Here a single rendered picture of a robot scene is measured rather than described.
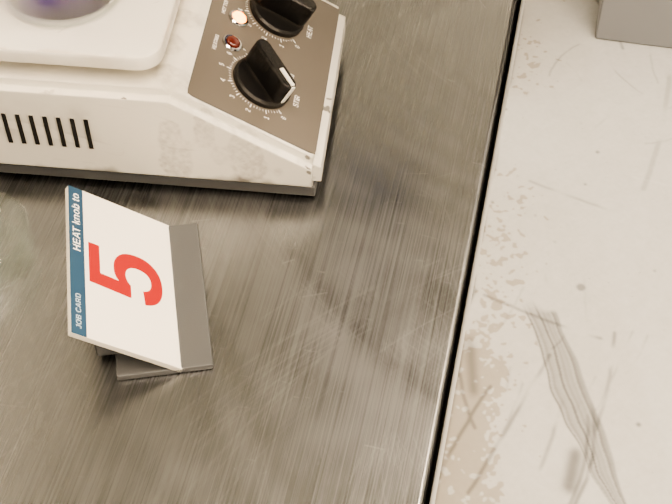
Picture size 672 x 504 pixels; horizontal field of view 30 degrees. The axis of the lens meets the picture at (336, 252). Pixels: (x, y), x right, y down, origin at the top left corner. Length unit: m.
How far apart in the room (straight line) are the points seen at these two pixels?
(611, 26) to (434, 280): 0.21
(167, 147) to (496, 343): 0.19
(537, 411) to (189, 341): 0.16
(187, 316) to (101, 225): 0.06
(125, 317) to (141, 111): 0.11
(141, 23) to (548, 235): 0.23
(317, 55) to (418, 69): 0.07
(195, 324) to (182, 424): 0.05
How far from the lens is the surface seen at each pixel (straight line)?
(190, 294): 0.61
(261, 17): 0.68
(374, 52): 0.74
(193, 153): 0.64
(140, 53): 0.61
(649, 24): 0.76
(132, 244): 0.62
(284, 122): 0.64
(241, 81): 0.64
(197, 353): 0.59
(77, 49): 0.62
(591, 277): 0.63
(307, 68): 0.68
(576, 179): 0.68
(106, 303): 0.58
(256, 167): 0.64
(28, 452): 0.58
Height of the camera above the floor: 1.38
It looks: 50 degrees down
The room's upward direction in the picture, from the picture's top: straight up
